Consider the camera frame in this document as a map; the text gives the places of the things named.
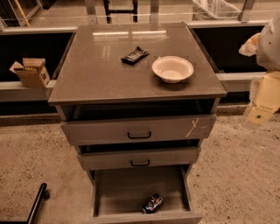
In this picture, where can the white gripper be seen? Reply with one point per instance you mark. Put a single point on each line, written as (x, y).
(269, 48)

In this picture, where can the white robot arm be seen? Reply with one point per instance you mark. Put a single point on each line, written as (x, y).
(268, 51)

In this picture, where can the middle grey drawer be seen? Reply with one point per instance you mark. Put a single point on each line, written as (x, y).
(138, 158)

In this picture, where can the grey drawer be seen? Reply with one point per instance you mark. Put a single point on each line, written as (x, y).
(136, 130)
(138, 158)
(118, 196)

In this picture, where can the grey drawer cabinet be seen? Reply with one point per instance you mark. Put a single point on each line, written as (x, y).
(94, 84)

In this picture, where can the top grey drawer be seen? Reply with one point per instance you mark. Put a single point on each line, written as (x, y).
(136, 130)

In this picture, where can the bottom grey drawer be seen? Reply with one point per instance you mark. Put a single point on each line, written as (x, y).
(118, 196)

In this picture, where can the white paper bowl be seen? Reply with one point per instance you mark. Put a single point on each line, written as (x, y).
(172, 69)

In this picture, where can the white bin with liner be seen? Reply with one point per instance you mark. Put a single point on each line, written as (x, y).
(214, 10)

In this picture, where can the black snack bar wrapper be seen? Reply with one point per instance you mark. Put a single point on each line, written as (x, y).
(133, 57)

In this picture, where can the black chair legs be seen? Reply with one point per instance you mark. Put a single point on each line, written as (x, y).
(109, 11)

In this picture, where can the open cardboard box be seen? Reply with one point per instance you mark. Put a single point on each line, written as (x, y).
(32, 72)

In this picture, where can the black bar bottom left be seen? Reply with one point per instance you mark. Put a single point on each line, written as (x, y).
(42, 194)

